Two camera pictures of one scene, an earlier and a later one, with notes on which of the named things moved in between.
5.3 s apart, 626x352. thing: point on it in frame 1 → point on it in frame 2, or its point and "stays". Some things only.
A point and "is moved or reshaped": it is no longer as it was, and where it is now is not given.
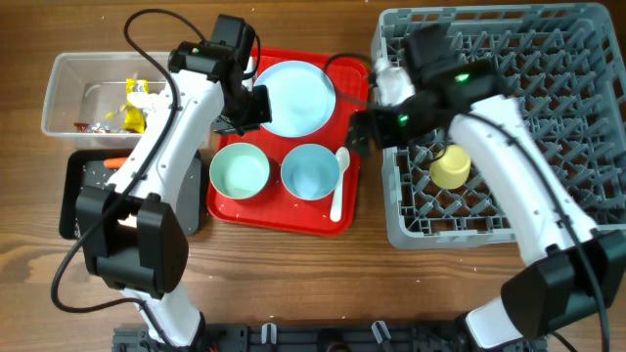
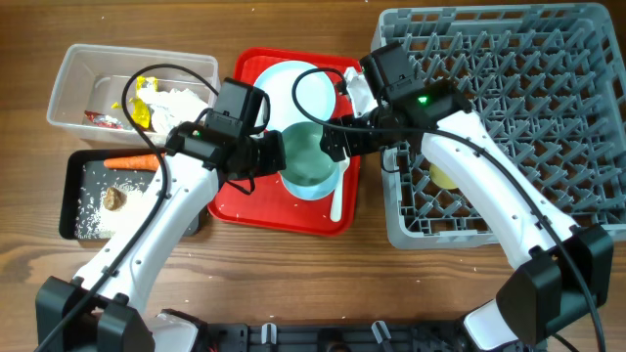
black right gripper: (377, 117) → (353, 145)
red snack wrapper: (81, 126) → (101, 119)
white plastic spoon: (342, 161) stays
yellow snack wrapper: (135, 118) is moved or reshaped
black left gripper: (262, 114) → (274, 143)
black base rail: (315, 336) stays
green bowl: (239, 170) is moved or reshaped
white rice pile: (89, 178) is moved or reshaped
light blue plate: (301, 98) stays
